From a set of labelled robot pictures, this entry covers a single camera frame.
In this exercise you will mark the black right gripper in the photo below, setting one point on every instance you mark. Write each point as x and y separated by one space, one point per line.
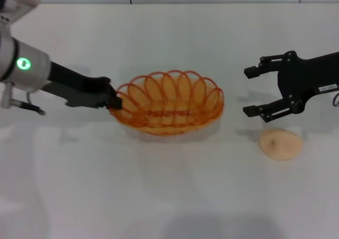
304 77

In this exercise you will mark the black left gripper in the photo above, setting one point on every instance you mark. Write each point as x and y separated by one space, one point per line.
69 80

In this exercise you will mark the pale round bread bun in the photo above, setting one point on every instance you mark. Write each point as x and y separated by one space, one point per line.
281 144

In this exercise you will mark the orange woven plastic basket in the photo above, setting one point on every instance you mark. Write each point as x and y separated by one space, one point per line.
169 122

